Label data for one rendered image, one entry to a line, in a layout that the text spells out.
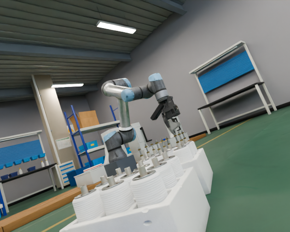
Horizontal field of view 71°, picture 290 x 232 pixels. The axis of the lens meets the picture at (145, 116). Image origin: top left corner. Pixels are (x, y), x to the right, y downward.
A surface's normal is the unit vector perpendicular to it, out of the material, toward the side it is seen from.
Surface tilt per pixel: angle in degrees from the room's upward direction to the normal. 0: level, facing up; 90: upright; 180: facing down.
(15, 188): 90
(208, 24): 90
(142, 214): 90
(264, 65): 90
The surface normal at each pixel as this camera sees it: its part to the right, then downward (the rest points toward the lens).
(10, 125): 0.65, -0.34
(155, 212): -0.38, 0.01
